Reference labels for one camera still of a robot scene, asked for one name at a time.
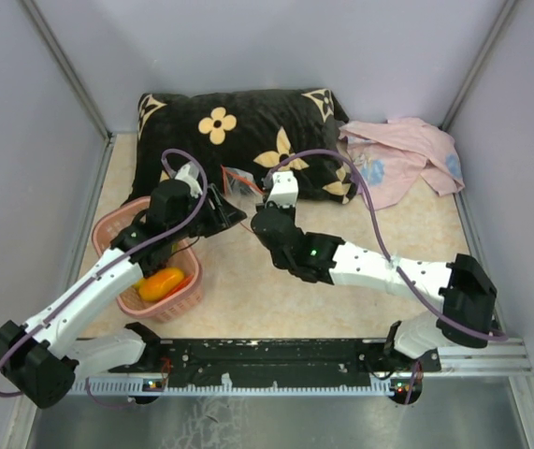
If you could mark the pink plastic basket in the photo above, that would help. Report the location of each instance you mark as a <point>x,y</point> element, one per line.
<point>183,257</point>

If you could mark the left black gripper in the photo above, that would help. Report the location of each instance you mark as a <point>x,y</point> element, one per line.
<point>225,214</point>

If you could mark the aluminium frame post right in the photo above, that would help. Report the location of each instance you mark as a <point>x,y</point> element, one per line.
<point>498,29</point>

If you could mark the clear zip top bag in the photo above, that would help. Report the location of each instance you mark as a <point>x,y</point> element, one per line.
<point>240,188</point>

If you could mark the aluminium frame post left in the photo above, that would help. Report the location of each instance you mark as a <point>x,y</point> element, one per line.
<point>61,59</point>

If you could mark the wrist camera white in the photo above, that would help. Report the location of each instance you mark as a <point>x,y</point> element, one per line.
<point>189,173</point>
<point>284,191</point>

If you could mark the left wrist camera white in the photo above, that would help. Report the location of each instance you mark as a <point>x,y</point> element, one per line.
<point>189,173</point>

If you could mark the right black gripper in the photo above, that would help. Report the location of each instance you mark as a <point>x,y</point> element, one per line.
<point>289,210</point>

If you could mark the orange carrot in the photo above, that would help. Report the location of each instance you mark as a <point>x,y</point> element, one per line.
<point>183,284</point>

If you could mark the orange mango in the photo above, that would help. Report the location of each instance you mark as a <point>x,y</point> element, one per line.
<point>158,285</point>

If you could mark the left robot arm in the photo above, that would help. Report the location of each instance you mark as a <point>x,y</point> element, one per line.
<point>33,355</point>

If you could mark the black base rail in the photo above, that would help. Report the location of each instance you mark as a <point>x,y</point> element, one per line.
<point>292,363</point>

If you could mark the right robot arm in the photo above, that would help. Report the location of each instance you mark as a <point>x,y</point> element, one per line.
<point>458,296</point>

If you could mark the black floral pillow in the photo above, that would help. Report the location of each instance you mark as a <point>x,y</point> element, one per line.
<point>252,131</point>

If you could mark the aluminium frame post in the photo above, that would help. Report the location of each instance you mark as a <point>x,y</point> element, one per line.
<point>498,29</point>
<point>61,59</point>

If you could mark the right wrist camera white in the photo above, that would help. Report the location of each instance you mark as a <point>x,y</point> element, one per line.
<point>284,191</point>

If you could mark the pink printed cloth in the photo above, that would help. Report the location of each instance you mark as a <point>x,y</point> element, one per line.
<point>392,156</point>

